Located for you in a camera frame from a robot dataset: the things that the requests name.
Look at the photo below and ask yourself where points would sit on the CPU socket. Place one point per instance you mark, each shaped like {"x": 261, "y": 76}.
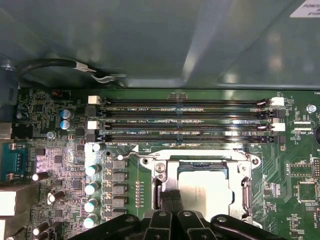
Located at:
{"x": 160, "y": 167}

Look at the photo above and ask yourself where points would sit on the black cylinder capacitor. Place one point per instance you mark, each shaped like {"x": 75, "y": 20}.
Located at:
{"x": 41, "y": 176}
{"x": 56, "y": 196}
{"x": 41, "y": 228}

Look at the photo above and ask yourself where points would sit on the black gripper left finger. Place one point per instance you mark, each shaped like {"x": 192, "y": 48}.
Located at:
{"x": 157, "y": 225}

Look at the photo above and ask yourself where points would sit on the green motherboard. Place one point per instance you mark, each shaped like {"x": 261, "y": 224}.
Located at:
{"x": 275, "y": 175}

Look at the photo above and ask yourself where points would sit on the silver metal port block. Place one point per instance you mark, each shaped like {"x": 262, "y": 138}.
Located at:
{"x": 17, "y": 200}

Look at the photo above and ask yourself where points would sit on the silver board screw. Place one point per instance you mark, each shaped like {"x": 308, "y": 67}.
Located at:
{"x": 311, "y": 108}
{"x": 51, "y": 135}

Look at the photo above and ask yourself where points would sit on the black open PC case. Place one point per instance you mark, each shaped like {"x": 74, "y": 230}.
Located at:
{"x": 125, "y": 37}

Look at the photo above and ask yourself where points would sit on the blue capacitor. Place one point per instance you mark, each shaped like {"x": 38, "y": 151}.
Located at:
{"x": 65, "y": 124}
{"x": 66, "y": 113}

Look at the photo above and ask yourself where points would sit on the silver top capacitor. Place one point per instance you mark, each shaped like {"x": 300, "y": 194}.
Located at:
{"x": 88, "y": 222}
{"x": 92, "y": 170}
{"x": 90, "y": 188}
{"x": 96, "y": 147}
{"x": 89, "y": 206}

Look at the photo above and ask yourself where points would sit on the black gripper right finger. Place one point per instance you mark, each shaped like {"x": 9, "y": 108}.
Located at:
{"x": 190, "y": 225}

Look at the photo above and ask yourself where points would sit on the white case wall sticker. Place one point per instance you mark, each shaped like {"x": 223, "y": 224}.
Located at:
{"x": 307, "y": 10}

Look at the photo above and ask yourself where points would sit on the blue serial port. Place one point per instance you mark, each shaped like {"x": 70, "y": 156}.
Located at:
{"x": 15, "y": 160}

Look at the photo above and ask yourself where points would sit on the silver CPU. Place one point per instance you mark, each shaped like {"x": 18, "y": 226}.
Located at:
{"x": 207, "y": 190}

